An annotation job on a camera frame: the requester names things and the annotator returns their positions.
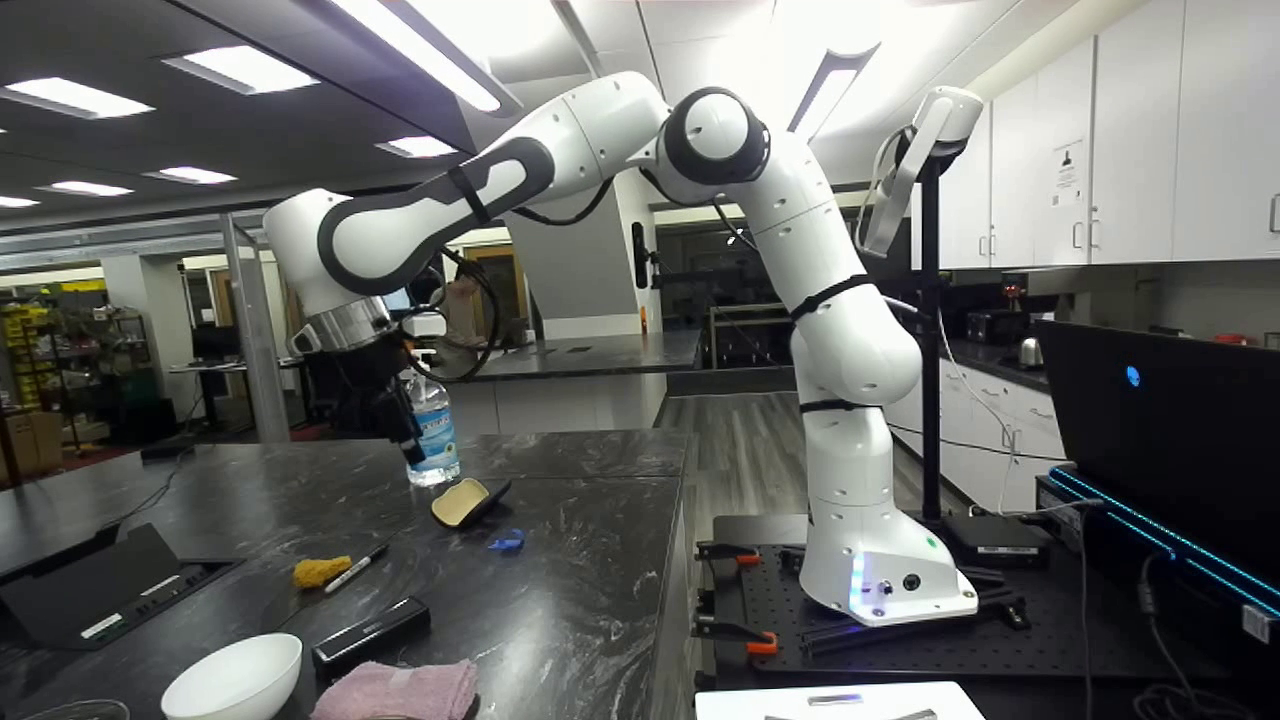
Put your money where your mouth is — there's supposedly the black monitor right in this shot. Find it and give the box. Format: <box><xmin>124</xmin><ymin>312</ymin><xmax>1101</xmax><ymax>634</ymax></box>
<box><xmin>1041</xmin><ymin>326</ymin><xmax>1280</xmax><ymax>585</ymax></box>

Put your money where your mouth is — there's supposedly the white marker pen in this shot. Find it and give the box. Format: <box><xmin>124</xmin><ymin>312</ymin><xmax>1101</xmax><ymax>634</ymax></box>
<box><xmin>324</xmin><ymin>546</ymin><xmax>390</xmax><ymax>596</ymax></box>

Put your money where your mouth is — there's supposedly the tan black sponge block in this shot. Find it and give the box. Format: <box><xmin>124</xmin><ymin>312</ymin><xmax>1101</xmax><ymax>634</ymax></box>
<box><xmin>429</xmin><ymin>478</ymin><xmax>503</xmax><ymax>531</ymax></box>

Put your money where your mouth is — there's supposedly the yellow handled tool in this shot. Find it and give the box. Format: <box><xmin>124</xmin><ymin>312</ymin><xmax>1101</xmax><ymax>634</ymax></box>
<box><xmin>291</xmin><ymin>555</ymin><xmax>351</xmax><ymax>592</ymax></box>

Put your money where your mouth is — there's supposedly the blue small object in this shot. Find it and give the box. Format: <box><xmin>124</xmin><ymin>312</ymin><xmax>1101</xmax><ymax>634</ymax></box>
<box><xmin>487</xmin><ymin>531</ymin><xmax>526</xmax><ymax>555</ymax></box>

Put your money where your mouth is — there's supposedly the orange black clamp upper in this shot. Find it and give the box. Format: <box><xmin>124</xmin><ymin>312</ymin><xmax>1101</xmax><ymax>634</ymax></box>
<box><xmin>698</xmin><ymin>539</ymin><xmax>764</xmax><ymax>572</ymax></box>

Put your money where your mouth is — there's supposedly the black camera stand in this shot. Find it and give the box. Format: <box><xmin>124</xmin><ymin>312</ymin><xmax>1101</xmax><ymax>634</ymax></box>
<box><xmin>857</xmin><ymin>83</ymin><xmax>1049</xmax><ymax>568</ymax></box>

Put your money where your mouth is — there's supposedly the orange black clamp lower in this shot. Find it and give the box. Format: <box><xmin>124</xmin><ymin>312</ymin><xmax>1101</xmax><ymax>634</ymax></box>
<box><xmin>691</xmin><ymin>616</ymin><xmax>780</xmax><ymax>660</ymax></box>

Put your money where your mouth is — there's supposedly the orange black clamp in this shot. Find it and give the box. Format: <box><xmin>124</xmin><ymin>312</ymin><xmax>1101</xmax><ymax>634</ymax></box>
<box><xmin>691</xmin><ymin>616</ymin><xmax>780</xmax><ymax>660</ymax></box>
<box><xmin>698</xmin><ymin>539</ymin><xmax>764</xmax><ymax>572</ymax></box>

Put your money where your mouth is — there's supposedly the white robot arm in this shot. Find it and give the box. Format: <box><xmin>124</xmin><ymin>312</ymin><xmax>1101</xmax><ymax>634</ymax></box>
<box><xmin>268</xmin><ymin>71</ymin><xmax>979</xmax><ymax>629</ymax></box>

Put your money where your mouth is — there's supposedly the white bowl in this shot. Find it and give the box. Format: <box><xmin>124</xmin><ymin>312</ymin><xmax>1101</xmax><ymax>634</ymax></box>
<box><xmin>159</xmin><ymin>634</ymin><xmax>306</xmax><ymax>720</ymax></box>

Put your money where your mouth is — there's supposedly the pink cloth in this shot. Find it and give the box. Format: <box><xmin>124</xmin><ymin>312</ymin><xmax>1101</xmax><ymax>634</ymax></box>
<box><xmin>312</xmin><ymin>660</ymin><xmax>480</xmax><ymax>720</ymax></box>

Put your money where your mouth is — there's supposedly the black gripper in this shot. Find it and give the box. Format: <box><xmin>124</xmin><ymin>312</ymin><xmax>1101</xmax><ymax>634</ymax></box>
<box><xmin>306</xmin><ymin>341</ymin><xmax>418</xmax><ymax>440</ymax></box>

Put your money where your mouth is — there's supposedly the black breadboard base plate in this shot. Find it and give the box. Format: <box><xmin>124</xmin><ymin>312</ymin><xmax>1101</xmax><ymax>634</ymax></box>
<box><xmin>701</xmin><ymin>519</ymin><xmax>1280</xmax><ymax>691</ymax></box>

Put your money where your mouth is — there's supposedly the clear plastic water bottle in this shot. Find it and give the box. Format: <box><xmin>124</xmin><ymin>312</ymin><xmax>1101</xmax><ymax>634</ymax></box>
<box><xmin>406</xmin><ymin>374</ymin><xmax>459</xmax><ymax>488</ymax></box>

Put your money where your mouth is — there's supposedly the black laptop on counter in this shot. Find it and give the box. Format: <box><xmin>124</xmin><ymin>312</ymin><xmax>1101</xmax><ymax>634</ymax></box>
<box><xmin>0</xmin><ymin>523</ymin><xmax>219</xmax><ymax>653</ymax></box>

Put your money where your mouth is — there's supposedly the white paper sheet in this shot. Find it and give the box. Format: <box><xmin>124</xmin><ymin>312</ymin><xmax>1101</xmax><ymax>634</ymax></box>
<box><xmin>698</xmin><ymin>679</ymin><xmax>984</xmax><ymax>720</ymax></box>

